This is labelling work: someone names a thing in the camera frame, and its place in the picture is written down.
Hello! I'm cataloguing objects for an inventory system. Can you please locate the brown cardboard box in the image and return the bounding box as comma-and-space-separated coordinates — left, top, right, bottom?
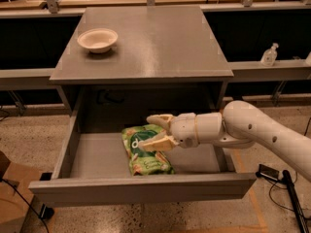
0, 151, 41, 233

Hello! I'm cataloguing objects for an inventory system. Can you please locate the grey drawer cabinet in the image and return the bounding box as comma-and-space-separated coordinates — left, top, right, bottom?
51, 6, 233, 133

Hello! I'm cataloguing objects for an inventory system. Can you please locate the black power strip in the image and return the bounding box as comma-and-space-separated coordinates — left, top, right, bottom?
282, 170, 310, 233

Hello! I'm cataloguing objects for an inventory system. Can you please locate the green rice chip bag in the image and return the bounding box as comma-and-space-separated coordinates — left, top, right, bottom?
121, 124, 174, 176

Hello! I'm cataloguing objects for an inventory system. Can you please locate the black floor cable left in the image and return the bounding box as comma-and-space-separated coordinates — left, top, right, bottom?
0, 178, 51, 233

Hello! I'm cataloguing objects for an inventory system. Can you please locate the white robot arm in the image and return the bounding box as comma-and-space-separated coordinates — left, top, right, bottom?
138, 101, 311, 181

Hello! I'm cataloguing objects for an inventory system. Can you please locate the open grey top drawer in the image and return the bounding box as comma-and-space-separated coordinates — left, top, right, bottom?
29, 113, 256, 207

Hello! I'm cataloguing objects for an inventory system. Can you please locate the black cabinet caster wheel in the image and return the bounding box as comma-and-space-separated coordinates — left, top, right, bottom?
39, 205, 54, 219

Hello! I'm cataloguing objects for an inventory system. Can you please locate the grey metal rail bench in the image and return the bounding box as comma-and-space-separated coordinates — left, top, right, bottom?
1, 6, 310, 89

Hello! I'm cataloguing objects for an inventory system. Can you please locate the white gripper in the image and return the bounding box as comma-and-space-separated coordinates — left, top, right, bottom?
138, 113, 225, 151

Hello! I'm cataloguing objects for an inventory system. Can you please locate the white paper bowl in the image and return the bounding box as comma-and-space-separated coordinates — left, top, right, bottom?
77, 28, 119, 53

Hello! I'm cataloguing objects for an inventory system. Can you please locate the clear sanitizer pump bottle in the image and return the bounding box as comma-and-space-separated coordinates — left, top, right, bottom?
260, 43, 279, 66

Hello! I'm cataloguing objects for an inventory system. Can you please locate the small black device on floor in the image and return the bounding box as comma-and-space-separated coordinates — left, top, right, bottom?
256, 164, 279, 182

